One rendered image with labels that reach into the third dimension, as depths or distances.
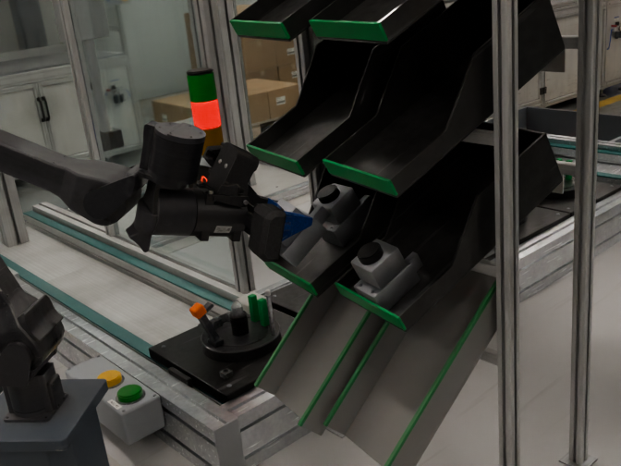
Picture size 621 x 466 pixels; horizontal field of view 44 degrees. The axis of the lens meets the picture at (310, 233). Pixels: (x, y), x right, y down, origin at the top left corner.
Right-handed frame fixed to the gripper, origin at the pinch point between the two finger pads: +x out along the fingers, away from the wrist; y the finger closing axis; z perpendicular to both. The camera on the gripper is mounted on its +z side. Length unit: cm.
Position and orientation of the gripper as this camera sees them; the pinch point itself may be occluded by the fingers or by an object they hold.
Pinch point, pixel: (279, 214)
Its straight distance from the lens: 96.9
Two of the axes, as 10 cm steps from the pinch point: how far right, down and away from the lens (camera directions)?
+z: 1.7, -9.5, -2.6
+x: 8.7, 0.2, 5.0
